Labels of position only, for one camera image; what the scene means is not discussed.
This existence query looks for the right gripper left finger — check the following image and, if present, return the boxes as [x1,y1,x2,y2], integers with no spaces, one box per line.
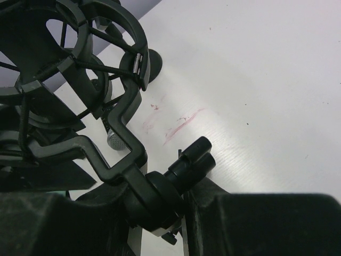
[1,184,133,255]

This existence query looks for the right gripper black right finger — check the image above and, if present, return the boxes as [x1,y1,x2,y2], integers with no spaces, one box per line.
[184,178,340,255]

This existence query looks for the black microphone silver grille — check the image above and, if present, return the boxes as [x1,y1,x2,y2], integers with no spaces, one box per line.
[102,106,126,152]

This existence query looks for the black tripod mic stand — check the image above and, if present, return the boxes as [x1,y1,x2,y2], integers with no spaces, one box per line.
[1,1,215,244]

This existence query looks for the black round-base mic stand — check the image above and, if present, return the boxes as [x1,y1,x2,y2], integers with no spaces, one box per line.
[90,49,164,89]

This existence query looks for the teal microphone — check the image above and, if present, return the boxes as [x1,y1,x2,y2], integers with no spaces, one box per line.
[53,190,70,198]

